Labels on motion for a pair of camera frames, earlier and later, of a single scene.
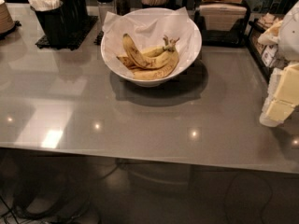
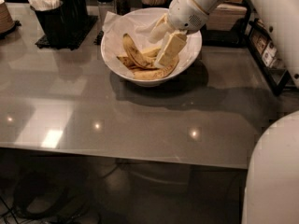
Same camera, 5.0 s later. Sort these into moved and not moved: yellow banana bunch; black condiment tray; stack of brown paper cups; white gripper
Moved: white gripper
Not moved: yellow banana bunch; stack of brown paper cups; black condiment tray
